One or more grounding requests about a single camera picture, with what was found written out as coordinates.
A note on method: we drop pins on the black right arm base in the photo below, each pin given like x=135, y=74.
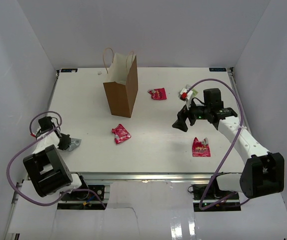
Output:
x=228, y=205

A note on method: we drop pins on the red snack packet front left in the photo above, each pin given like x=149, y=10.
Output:
x=120, y=134

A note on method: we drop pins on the yellow green snack packet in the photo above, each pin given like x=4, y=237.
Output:
x=195, y=92

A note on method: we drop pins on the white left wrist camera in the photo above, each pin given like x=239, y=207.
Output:
x=38, y=133

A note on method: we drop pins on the aluminium front rail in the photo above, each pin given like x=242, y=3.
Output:
x=128, y=176

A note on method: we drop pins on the brown paper bag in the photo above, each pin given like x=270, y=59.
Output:
x=121, y=84

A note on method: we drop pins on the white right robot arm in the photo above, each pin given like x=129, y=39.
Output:
x=263, y=173

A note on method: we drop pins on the silver snack packet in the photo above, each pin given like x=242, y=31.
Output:
x=74, y=143

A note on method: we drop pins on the red snack packet front right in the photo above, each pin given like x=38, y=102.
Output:
x=201, y=148

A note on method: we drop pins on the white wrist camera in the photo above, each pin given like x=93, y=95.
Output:
x=186, y=95
x=38, y=133

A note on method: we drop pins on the red snack packet centre back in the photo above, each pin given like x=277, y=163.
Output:
x=157, y=94

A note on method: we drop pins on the blue label back right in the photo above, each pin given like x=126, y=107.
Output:
x=217, y=69

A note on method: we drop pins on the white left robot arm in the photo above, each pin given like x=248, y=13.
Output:
x=46, y=168

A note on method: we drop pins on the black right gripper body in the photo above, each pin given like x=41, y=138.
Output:
x=196, y=112

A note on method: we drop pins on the red snack packet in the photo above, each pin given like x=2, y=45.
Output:
x=120, y=134
x=201, y=148
x=157, y=94

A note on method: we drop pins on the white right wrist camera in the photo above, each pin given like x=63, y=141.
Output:
x=186, y=95

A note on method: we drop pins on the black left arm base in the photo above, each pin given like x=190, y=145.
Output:
x=86, y=196

